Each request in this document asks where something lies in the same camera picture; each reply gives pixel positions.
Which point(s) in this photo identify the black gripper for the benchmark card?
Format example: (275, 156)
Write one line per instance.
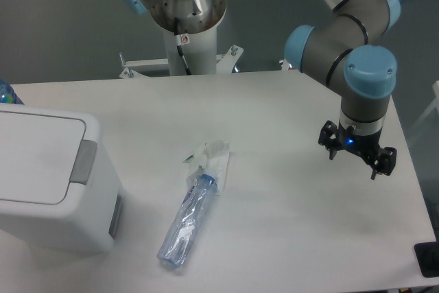
(381, 160)

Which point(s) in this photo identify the white push-button trash can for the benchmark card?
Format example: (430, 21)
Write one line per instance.
(59, 187)

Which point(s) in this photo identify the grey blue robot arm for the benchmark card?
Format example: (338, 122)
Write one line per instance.
(342, 58)

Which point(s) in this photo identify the blue bottle behind trash can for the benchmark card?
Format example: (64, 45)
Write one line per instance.
(8, 95)

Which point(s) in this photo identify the white object at right edge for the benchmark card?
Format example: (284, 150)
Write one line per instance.
(425, 120)

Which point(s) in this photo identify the metal table clamp bolt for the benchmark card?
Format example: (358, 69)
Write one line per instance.
(285, 65)

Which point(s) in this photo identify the black device at table edge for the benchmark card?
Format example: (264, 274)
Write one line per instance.
(427, 257)

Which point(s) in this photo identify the crumpled white plastic wrapper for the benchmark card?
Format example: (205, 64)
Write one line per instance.
(210, 158)

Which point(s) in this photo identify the clear plastic water bottle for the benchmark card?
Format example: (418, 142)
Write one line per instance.
(188, 221)

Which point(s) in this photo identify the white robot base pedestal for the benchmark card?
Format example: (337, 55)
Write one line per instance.
(189, 30)

